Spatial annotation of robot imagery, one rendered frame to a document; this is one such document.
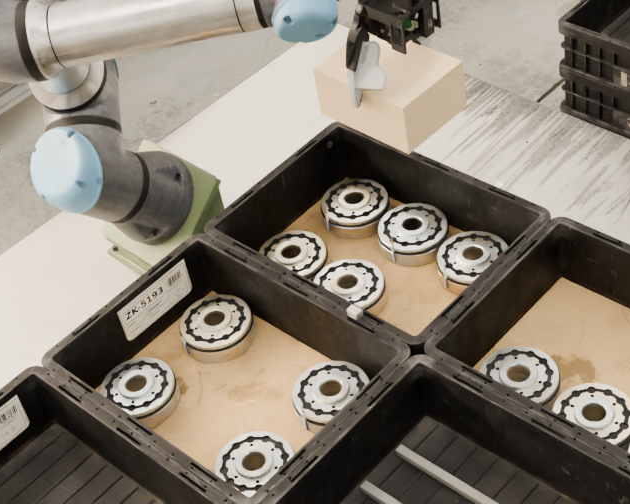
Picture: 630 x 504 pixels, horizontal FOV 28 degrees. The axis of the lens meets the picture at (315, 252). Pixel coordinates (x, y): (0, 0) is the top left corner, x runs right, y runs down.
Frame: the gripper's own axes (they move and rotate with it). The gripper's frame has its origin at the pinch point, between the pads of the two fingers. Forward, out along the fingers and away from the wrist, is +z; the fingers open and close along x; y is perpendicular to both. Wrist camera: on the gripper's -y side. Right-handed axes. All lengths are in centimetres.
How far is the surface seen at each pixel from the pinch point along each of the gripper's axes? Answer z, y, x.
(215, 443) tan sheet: 27, 6, -45
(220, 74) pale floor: 112, -155, 83
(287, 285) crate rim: 18.4, 1.0, -24.7
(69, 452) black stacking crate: 28, -8, -58
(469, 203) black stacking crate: 21.3, 8.7, 4.3
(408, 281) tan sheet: 27.3, 7.5, -8.5
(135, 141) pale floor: 112, -152, 47
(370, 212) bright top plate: 24.4, -4.5, -2.9
